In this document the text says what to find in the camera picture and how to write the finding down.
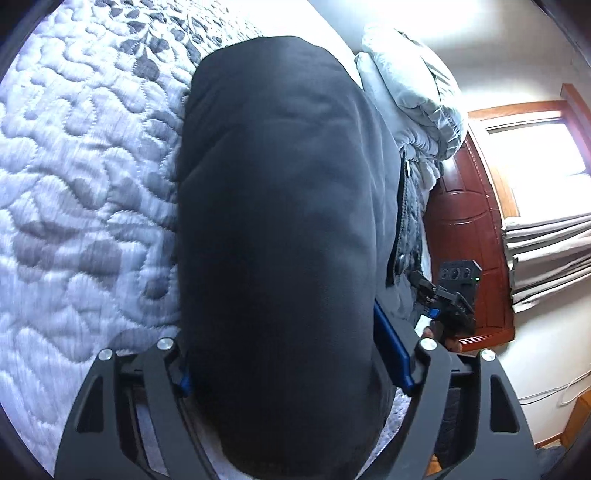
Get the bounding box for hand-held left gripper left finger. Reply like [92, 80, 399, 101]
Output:
[53, 337, 218, 480]

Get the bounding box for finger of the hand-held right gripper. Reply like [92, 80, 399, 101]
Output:
[418, 298, 446, 322]
[409, 270, 440, 301]

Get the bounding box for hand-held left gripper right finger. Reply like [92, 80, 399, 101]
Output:
[360, 298, 541, 480]

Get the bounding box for black pants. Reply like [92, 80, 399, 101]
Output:
[175, 36, 402, 480]

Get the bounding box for brown wooden headboard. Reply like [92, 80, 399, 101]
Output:
[422, 129, 515, 352]

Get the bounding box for dark grey zip garment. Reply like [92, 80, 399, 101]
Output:
[385, 150, 428, 324]

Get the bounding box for beige curtain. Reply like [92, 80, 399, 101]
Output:
[501, 215, 591, 315]

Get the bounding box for wooden framed window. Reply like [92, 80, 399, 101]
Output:
[466, 83, 591, 222]

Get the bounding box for light grey duvet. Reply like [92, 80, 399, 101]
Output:
[355, 23, 467, 190]

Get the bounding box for grey quilted mattress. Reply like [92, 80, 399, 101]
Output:
[0, 0, 437, 480]

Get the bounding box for white cable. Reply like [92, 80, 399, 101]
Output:
[519, 369, 591, 408]

